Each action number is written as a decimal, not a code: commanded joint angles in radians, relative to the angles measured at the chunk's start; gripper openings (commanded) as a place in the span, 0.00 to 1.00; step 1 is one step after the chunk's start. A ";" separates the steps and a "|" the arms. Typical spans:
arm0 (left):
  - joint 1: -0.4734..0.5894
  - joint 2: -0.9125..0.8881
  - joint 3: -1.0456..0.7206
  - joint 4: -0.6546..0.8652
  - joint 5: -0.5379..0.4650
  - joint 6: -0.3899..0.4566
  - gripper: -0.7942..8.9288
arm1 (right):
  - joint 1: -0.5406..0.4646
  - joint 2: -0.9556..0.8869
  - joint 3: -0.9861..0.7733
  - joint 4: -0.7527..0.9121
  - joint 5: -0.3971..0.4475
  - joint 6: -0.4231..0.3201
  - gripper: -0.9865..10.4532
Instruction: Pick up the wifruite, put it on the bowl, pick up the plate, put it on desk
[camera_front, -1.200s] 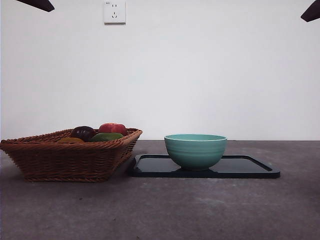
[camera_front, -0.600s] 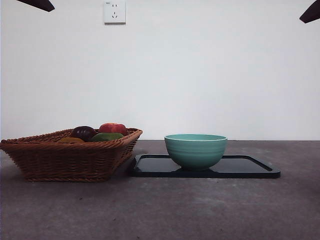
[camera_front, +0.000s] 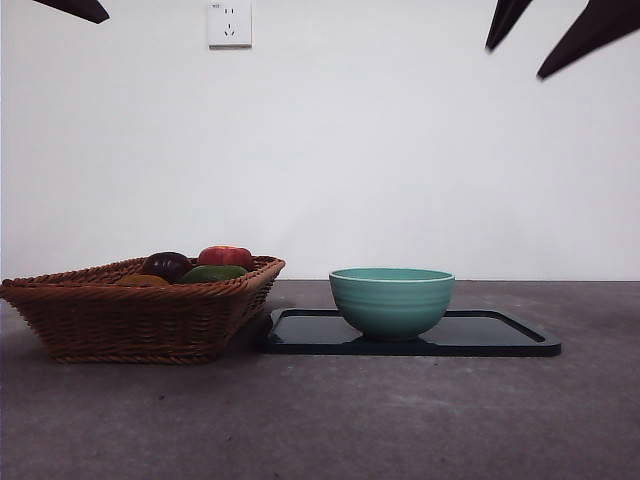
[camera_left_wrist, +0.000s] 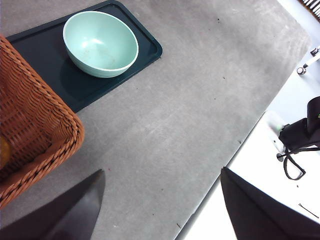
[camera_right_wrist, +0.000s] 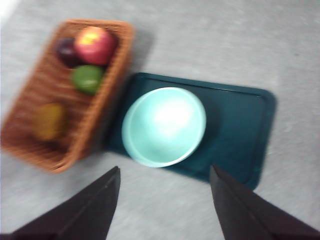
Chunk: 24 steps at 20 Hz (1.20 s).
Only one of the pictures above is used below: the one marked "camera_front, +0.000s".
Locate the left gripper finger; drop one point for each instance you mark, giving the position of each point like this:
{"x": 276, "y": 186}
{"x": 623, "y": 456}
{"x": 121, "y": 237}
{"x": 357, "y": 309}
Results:
{"x": 85, "y": 9}

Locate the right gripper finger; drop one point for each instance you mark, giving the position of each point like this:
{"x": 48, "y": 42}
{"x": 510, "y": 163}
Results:
{"x": 507, "y": 20}
{"x": 600, "y": 30}

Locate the red apple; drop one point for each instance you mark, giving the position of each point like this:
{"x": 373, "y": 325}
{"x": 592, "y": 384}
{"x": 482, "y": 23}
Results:
{"x": 225, "y": 257}

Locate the green avocado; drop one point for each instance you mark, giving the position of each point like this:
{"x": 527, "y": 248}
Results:
{"x": 212, "y": 275}

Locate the dark purple fruit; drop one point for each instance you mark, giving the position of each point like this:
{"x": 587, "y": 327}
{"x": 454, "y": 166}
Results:
{"x": 165, "y": 265}

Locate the yellow orange fruit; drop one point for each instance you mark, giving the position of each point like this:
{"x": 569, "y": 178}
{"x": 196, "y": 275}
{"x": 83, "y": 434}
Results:
{"x": 145, "y": 281}

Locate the white wall socket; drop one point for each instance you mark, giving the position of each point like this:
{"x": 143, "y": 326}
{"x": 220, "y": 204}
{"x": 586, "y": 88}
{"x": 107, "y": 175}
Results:
{"x": 230, "y": 25}

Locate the teal ceramic bowl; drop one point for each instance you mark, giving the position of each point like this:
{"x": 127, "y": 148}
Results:
{"x": 390, "y": 305}

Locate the brown wicker basket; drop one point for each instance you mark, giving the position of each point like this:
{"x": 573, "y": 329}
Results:
{"x": 125, "y": 325}

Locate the dark green rectangular tray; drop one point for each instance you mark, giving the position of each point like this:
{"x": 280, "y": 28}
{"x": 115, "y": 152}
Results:
{"x": 500, "y": 340}

